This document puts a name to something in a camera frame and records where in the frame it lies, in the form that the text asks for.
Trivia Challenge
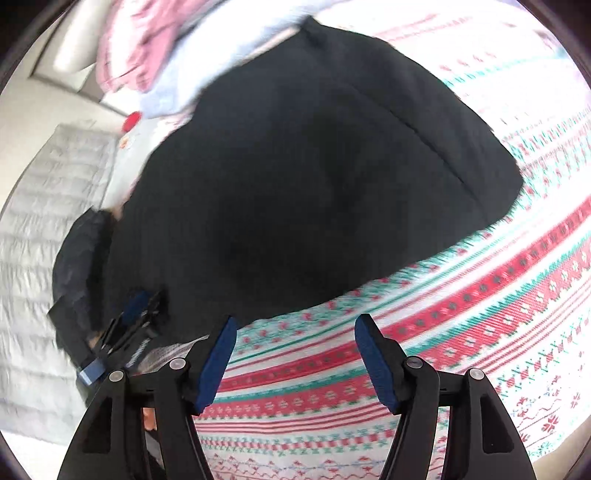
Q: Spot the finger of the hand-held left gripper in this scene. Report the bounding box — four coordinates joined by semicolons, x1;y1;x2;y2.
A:
99;288;164;352

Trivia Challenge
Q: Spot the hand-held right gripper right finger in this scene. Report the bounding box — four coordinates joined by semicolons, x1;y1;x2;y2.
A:
355;314;539;480

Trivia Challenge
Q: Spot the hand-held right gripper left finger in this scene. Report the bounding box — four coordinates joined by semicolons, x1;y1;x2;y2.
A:
58;315;238;480

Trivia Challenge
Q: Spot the large black coat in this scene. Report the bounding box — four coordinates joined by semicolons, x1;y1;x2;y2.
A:
104;16;526;352

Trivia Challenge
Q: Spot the folded black garment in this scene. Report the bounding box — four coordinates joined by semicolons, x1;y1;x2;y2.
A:
48;207;116;370

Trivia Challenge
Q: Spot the red green patterned blanket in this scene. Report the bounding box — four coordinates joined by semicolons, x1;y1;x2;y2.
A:
173;9;591;480

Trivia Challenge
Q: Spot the quilted headboard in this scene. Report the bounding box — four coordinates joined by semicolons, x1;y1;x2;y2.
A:
0;122;117;444

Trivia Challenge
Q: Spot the white sliding door wardrobe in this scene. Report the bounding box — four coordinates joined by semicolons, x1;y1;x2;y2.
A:
28;16;126;112

